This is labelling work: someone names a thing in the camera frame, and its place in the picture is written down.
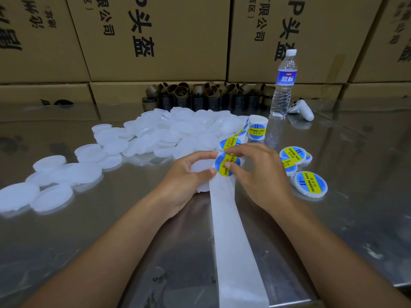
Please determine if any pile of white plastic lids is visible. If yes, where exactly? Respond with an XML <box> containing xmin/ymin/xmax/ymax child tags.
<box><xmin>0</xmin><ymin>107</ymin><xmax>251</xmax><ymax>216</ymax></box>

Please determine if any sticker roll with backing strip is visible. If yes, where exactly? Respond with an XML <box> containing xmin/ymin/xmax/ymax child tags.
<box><xmin>208</xmin><ymin>115</ymin><xmax>271</xmax><ymax>308</ymax></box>

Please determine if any row of dark cardboard tubes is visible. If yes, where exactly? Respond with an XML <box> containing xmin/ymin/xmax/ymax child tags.
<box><xmin>143</xmin><ymin>82</ymin><xmax>277</xmax><ymax>113</ymax></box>

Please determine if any person's left hand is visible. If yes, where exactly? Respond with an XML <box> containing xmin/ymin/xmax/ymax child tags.
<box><xmin>157</xmin><ymin>151</ymin><xmax>219</xmax><ymax>219</ymax></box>

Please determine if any white handheld controller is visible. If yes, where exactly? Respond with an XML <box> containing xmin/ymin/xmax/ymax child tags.
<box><xmin>287</xmin><ymin>99</ymin><xmax>316</xmax><ymax>122</ymax></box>

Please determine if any person's left forearm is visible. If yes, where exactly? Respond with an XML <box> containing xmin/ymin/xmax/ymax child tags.
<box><xmin>22</xmin><ymin>194</ymin><xmax>181</xmax><ymax>308</ymax></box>

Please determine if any person's right hand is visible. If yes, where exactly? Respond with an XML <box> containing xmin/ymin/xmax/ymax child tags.
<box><xmin>223</xmin><ymin>143</ymin><xmax>296</xmax><ymax>212</ymax></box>

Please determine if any stack of brown cardboard boxes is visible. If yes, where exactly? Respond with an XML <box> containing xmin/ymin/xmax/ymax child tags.
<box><xmin>0</xmin><ymin>0</ymin><xmax>411</xmax><ymax>105</ymax></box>

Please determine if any clear plastic water bottle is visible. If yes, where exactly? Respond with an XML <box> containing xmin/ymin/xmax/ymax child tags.
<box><xmin>270</xmin><ymin>49</ymin><xmax>298</xmax><ymax>118</ymax></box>

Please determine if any person's right forearm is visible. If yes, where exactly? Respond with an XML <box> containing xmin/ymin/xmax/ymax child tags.
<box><xmin>273</xmin><ymin>195</ymin><xmax>411</xmax><ymax>308</ymax></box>

